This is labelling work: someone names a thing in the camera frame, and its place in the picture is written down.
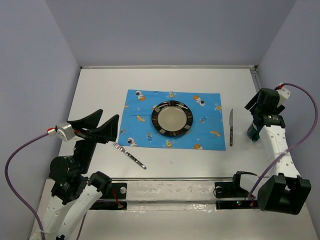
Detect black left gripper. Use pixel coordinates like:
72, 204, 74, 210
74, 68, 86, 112
68, 107, 121, 173

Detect steel fork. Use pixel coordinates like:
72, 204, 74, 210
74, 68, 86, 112
112, 142, 147, 170

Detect teal mug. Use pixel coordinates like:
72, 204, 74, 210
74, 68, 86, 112
247, 122, 262, 142

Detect blue space-print cloth placemat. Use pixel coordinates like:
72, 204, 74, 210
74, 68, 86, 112
118, 89, 226, 151

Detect black rimmed dinner plate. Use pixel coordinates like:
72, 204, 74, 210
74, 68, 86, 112
151, 100, 194, 138

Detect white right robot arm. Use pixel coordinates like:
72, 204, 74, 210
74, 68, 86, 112
230, 83, 317, 215

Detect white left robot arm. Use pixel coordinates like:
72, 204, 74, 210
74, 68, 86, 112
31, 109, 120, 240

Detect steel knife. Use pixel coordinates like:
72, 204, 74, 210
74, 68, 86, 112
229, 108, 234, 147

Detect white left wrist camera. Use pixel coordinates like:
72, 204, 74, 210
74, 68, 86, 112
46, 121, 76, 142

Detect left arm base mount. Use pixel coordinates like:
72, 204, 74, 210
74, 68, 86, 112
90, 182, 128, 211

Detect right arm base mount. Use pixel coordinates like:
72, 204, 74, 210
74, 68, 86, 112
213, 171, 268, 210

